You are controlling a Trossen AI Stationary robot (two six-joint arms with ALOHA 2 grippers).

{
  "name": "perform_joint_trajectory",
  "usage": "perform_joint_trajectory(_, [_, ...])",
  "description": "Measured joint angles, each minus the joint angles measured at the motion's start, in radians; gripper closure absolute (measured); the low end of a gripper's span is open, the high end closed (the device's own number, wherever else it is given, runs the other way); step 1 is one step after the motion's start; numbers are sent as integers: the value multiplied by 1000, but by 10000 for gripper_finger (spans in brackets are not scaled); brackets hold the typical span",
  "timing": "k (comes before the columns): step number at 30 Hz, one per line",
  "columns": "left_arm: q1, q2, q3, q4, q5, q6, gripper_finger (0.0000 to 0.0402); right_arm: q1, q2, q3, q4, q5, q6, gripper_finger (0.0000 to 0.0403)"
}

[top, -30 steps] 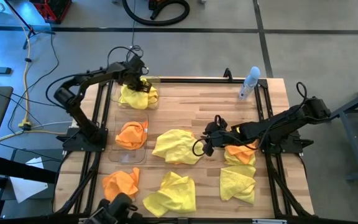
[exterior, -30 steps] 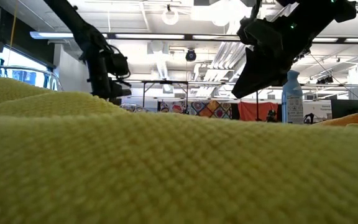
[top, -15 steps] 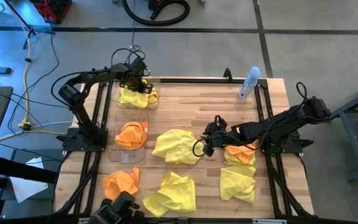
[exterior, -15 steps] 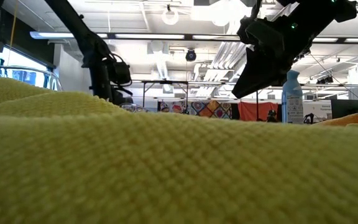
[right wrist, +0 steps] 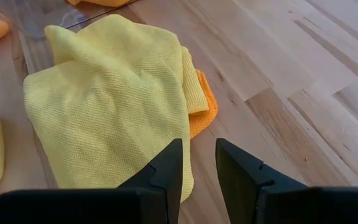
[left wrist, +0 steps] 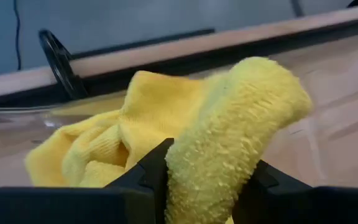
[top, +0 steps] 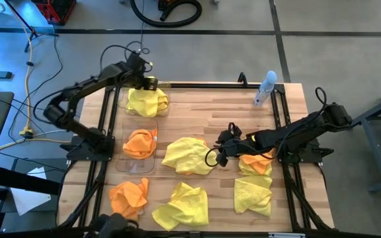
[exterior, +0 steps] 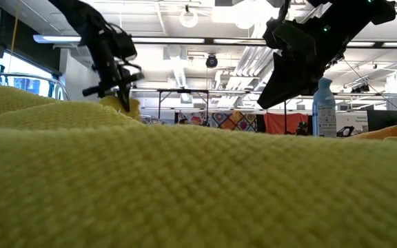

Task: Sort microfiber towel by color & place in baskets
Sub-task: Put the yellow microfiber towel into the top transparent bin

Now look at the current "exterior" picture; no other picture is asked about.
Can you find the black spotlight cluster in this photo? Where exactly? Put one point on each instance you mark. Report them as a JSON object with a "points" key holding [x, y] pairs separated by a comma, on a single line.
{"points": [[360, 89]]}

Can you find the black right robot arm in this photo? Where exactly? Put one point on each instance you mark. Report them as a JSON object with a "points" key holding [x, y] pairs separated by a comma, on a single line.
{"points": [[357, 20]]}

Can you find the round black hanging lamp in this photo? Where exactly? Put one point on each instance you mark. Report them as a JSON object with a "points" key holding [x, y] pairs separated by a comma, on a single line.
{"points": [[211, 61]]}

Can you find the black equipment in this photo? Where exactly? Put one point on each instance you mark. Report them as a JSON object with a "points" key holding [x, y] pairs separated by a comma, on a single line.
{"points": [[302, 129]]}

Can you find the long ceiling light bar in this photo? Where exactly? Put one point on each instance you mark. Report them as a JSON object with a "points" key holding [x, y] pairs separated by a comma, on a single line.
{"points": [[171, 40]]}

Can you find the colourful patterned quilt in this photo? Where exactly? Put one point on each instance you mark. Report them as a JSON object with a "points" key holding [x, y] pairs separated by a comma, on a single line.
{"points": [[233, 122]]}

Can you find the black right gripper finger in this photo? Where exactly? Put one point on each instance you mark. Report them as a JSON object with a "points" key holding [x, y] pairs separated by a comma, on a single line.
{"points": [[288, 86]]}

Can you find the orange microfiber towel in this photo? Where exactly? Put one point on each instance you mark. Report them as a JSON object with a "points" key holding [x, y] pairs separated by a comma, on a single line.
{"points": [[395, 131]]}

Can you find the red-orange hanging cloth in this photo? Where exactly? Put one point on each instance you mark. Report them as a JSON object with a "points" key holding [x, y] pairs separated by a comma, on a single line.
{"points": [[281, 122]]}

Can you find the large window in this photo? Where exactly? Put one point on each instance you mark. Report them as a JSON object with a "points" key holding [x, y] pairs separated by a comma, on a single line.
{"points": [[22, 69]]}

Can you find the light blue spray bottle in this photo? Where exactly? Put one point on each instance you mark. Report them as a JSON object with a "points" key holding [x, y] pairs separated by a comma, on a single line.
{"points": [[324, 110]]}

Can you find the black monitor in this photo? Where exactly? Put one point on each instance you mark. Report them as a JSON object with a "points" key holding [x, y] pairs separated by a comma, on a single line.
{"points": [[384, 120]]}

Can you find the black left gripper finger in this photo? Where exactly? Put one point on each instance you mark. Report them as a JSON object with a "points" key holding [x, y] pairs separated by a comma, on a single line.
{"points": [[125, 96]]}

